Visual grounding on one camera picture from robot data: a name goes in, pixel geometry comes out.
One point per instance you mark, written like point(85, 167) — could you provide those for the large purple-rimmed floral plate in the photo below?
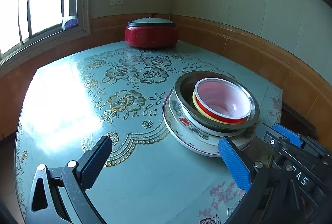
point(197, 146)

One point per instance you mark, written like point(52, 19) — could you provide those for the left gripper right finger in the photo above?
point(258, 205)

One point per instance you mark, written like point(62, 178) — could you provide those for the red plastic bowl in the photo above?
point(223, 98)

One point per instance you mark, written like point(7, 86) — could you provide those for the white rose oval dish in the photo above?
point(222, 133)

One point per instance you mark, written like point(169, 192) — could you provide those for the window with frame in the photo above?
point(31, 27)

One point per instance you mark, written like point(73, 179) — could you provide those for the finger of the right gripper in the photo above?
point(293, 137)
point(268, 135)

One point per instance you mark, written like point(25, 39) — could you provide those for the white wall socket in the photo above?
point(116, 2)

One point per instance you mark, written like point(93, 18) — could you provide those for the white plate red characters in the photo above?
point(189, 128)

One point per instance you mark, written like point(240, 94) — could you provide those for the red pot with lid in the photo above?
point(151, 32)

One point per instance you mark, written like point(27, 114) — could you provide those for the floral plastic tablecloth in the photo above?
point(118, 91)

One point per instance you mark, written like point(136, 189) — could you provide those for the stainless steel bowl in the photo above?
point(184, 87)

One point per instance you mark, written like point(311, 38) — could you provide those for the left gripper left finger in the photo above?
point(45, 204)

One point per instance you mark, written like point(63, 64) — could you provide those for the yellow plastic bowl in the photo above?
point(208, 114)

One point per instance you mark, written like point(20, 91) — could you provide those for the purple white item on sill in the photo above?
point(69, 22)

